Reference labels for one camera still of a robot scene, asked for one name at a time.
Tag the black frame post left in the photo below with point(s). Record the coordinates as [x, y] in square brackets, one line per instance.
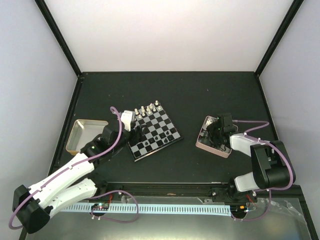
[46, 13]

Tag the yellow metal tin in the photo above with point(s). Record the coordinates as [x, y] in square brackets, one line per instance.
[82, 132]

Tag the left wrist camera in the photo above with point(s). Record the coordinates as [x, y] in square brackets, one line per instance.
[127, 118]

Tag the white second right arm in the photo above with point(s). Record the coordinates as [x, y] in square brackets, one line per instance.
[241, 142]

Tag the black and white chessboard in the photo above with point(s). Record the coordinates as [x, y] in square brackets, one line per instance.
[157, 122]

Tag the pink metal tin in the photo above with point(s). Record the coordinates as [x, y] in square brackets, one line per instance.
[207, 121]

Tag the white second left arm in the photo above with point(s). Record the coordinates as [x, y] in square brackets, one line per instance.
[87, 188]

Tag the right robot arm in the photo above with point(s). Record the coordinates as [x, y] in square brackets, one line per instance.
[271, 166]

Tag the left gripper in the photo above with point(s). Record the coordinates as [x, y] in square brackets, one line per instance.
[138, 135]

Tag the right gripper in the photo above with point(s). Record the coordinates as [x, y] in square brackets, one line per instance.
[211, 126]

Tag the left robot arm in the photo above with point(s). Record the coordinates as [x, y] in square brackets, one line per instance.
[77, 180]

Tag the small circuit board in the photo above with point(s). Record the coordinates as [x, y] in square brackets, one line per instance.
[100, 207]

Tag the light blue slotted cable duct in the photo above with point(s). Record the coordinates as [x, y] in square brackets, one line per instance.
[164, 209]

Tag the pile of black chess pieces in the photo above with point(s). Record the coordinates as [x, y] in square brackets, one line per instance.
[205, 142]

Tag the black frame post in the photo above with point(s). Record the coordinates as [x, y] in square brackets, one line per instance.
[46, 13]
[283, 27]

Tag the black frame post right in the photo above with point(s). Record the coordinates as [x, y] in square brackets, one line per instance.
[283, 27]

